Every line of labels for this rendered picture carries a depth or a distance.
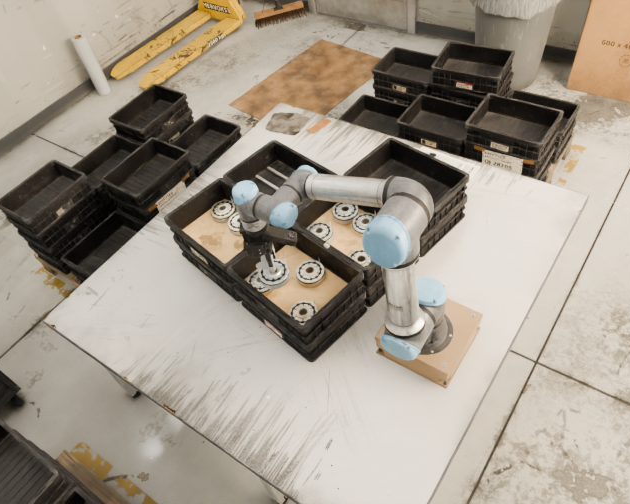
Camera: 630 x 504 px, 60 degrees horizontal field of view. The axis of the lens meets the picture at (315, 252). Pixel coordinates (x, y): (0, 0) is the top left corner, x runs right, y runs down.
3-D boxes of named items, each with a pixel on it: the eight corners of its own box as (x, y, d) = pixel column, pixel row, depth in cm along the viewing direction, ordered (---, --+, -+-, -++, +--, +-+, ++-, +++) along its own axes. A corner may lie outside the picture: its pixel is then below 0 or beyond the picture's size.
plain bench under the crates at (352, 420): (556, 296, 275) (589, 195, 223) (398, 610, 199) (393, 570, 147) (300, 195, 348) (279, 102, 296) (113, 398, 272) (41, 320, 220)
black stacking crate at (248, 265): (367, 293, 193) (365, 273, 184) (307, 349, 181) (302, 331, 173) (291, 241, 214) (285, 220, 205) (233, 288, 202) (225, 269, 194)
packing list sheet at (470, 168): (482, 164, 243) (483, 163, 242) (459, 197, 232) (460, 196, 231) (416, 144, 258) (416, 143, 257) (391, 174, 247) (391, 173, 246)
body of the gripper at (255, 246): (248, 242, 180) (239, 217, 171) (274, 239, 179) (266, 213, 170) (247, 260, 175) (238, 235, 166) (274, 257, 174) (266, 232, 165)
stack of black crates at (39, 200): (88, 214, 343) (53, 158, 309) (120, 230, 329) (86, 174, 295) (37, 257, 324) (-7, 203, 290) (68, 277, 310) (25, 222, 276)
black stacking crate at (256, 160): (342, 197, 226) (340, 176, 217) (291, 240, 214) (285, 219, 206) (278, 160, 247) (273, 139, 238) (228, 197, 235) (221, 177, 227)
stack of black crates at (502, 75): (510, 118, 347) (520, 51, 312) (488, 149, 331) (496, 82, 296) (448, 102, 366) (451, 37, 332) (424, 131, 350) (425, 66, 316)
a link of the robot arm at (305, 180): (444, 166, 135) (293, 157, 165) (424, 194, 129) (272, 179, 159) (452, 203, 142) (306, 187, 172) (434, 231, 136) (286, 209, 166)
